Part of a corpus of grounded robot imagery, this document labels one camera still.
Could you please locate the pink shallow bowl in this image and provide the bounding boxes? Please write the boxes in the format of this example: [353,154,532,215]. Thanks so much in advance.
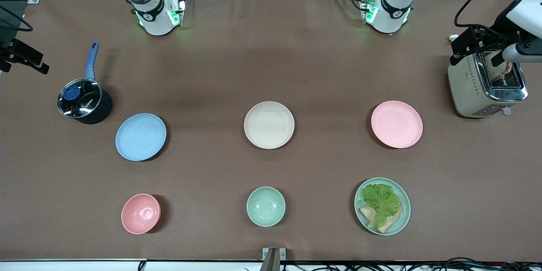
[371,100,423,149]

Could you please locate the blue shallow bowl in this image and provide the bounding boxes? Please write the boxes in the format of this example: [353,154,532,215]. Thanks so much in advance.
[115,113,167,162]

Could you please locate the brown toast slice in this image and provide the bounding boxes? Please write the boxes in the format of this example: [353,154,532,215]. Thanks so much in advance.
[483,51,513,82]

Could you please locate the beige chrome toaster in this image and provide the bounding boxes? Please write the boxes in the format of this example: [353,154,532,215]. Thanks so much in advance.
[447,49,529,119]

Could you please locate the glass lid with blue knob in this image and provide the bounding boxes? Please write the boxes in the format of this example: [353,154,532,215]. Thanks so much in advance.
[58,78,103,119]

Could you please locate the green lettuce leaf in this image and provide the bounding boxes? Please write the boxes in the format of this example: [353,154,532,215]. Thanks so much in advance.
[361,183,402,229]

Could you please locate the green plate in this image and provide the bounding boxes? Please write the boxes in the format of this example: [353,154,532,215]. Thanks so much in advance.
[354,177,411,236]

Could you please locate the small deep pink bowl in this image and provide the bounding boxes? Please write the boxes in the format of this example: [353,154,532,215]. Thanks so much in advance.
[121,194,161,235]

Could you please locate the brown bread slice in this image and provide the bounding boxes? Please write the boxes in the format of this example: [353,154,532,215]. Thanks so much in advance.
[359,205,403,234]

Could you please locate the beige shallow bowl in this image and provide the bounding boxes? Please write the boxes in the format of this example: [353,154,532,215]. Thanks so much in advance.
[243,101,295,150]

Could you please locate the small deep green bowl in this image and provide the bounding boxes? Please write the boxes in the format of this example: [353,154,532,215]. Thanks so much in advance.
[246,186,286,227]

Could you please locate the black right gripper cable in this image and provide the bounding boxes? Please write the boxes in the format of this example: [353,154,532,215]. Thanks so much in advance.
[0,6,34,33]

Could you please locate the dark saucepan with blue handle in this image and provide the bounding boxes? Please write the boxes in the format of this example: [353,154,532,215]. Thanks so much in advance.
[57,41,113,125]

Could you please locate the grey metal bracket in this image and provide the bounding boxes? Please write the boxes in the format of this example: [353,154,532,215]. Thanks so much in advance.
[262,247,287,271]

